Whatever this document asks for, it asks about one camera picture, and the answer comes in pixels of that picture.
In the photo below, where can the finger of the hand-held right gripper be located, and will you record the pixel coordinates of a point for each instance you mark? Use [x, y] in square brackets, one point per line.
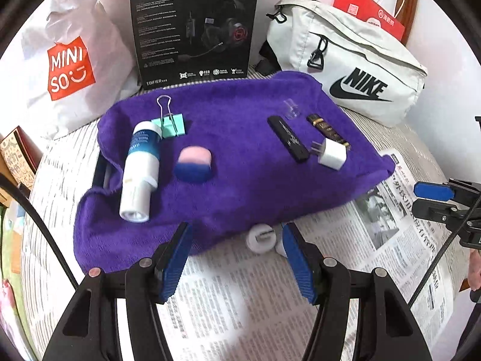
[432, 191]
[432, 208]

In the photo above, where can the newspaper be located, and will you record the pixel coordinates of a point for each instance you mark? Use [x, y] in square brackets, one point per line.
[244, 308]

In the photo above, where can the black and gold tube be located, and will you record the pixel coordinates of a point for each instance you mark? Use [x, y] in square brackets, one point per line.
[323, 126]

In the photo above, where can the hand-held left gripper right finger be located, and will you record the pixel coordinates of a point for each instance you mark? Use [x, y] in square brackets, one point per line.
[300, 267]

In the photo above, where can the round white USB adapter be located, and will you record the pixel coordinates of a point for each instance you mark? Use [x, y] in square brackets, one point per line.
[259, 242]

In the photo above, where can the small clear vial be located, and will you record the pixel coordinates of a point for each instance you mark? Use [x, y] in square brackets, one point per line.
[292, 109]

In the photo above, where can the red paper bag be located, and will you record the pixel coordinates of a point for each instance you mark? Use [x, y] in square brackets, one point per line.
[360, 7]

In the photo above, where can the black headset box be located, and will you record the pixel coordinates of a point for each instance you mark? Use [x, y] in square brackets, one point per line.
[169, 26]

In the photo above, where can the brown patterned box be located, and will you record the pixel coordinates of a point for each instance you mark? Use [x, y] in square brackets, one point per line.
[18, 161]

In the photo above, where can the colourful printed cloth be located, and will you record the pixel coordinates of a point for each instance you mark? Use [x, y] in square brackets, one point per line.
[9, 233]

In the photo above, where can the person's right hand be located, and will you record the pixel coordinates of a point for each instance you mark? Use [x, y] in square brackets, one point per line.
[475, 270]

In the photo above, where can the light grey waist bag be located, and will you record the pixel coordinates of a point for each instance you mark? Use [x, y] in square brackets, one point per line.
[357, 56]

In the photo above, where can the pink and blue sponge puff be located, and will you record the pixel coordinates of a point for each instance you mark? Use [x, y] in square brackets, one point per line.
[193, 158]

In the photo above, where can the purple towel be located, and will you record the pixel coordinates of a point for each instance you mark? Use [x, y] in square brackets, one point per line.
[233, 180]

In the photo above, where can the wooden bed frame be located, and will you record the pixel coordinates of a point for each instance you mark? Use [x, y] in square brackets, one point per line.
[407, 11]

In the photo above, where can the white charger plug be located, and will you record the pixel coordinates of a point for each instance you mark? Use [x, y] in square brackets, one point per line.
[332, 154]

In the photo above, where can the teal binder clip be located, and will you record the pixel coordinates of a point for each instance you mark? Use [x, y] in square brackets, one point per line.
[174, 126]

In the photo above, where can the white plastic shopping bag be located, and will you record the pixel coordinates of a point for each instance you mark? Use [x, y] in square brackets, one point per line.
[94, 45]

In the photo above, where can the black USB stick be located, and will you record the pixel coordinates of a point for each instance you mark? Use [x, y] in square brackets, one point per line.
[287, 139]

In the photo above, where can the white and blue bottle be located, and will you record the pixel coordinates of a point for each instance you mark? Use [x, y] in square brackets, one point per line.
[137, 180]

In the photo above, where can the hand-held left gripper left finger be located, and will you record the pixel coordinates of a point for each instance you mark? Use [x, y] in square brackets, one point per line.
[174, 267]

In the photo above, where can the pink tube with white cap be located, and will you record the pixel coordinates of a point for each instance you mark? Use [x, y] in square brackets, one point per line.
[280, 250]

